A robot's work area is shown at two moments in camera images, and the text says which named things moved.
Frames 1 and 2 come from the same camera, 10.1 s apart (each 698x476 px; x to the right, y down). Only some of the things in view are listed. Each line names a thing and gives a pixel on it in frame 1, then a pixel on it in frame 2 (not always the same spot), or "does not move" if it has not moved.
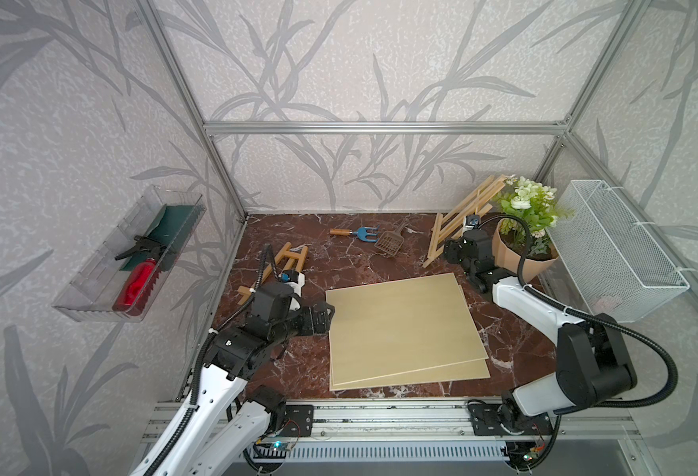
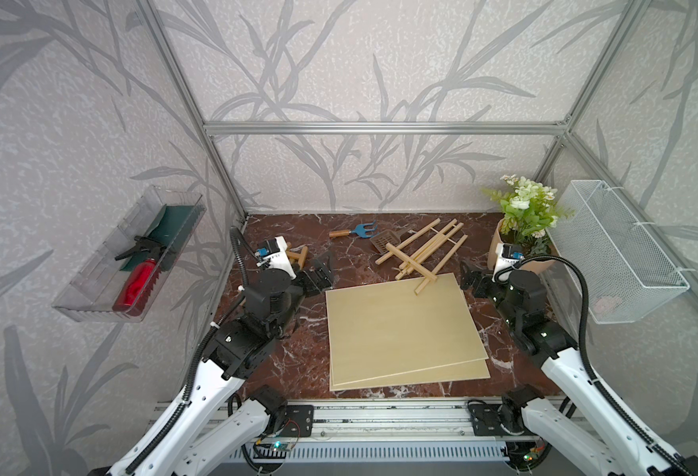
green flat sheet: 171,233 does not move
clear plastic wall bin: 124,276 does not move
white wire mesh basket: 616,267 does not move
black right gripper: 451,248 → 467,281
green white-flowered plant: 535,202 does not move
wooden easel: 451,225 → 428,251
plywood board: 400,326 → 466,371
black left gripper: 309,327 → 324,279
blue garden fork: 361,232 does not move
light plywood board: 401,327 does not move
